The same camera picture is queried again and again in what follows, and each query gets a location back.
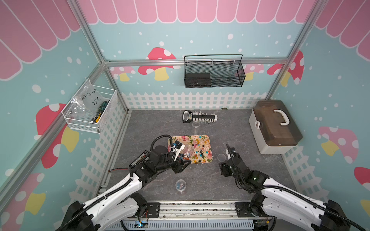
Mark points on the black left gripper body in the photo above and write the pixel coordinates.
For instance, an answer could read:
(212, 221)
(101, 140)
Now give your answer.
(176, 166)

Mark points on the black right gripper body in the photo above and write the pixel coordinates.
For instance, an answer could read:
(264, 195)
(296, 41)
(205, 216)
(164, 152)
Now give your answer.
(226, 171)

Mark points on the clear plastic jar lid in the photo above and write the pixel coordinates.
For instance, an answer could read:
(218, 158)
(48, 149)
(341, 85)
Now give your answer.
(221, 158)

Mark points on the clear plastic candy jar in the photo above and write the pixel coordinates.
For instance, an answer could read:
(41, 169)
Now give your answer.
(196, 126)

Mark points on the clear jar with brown candies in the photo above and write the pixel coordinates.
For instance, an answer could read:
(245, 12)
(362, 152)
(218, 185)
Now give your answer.
(187, 152)

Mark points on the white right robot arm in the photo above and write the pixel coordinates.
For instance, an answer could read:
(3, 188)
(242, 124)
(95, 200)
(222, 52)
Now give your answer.
(273, 199)

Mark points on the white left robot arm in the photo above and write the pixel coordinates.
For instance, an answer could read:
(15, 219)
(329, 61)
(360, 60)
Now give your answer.
(123, 199)

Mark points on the floral rectangular tray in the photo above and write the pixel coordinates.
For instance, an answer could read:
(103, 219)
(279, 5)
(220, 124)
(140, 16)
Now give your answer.
(202, 145)

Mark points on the small black connector board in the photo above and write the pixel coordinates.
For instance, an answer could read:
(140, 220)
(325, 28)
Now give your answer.
(144, 156)

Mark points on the brown lidded white storage box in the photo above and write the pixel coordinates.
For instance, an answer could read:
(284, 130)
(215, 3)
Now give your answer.
(273, 128)

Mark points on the black box in mesh basket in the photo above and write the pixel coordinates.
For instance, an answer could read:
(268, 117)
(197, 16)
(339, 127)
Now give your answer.
(197, 80)

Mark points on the green tool in white basket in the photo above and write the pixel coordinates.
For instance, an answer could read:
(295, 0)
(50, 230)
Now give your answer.
(99, 113)

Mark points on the clear plastic zip bag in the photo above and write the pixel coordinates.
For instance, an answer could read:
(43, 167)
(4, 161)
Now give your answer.
(87, 100)

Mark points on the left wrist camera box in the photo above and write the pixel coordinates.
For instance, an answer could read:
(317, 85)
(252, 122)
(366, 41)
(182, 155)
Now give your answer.
(177, 148)

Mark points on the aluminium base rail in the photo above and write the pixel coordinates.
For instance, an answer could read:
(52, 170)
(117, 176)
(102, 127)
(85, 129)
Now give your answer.
(222, 215)

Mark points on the black wire mesh basket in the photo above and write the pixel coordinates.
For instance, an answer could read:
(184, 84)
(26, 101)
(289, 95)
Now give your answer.
(226, 70)

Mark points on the white wire wall basket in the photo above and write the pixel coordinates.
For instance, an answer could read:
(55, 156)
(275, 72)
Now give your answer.
(82, 123)

